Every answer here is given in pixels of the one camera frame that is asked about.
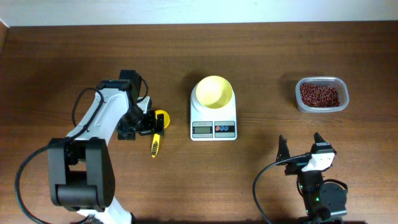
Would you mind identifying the yellow plastic measuring scoop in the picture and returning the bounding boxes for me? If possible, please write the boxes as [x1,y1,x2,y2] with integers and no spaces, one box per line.
[151,110,170,158]

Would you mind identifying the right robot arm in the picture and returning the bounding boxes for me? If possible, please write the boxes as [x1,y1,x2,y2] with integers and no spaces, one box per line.
[276,133,348,223]

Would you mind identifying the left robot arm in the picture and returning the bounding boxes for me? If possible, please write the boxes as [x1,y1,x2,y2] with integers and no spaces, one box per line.
[47,70,165,223]

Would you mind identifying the white digital kitchen scale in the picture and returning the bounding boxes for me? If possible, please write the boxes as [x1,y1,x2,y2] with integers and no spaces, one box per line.
[190,84,238,141]

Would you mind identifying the pale yellow plastic bowl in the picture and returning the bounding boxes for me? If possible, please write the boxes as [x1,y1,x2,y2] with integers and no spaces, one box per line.
[195,76,233,109]

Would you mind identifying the red adzuki beans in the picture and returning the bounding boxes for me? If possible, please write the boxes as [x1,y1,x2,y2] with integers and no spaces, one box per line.
[299,83,340,108]

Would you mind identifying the clear plastic food container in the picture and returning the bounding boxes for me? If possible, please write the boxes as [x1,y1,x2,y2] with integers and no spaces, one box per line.
[295,77,349,113]

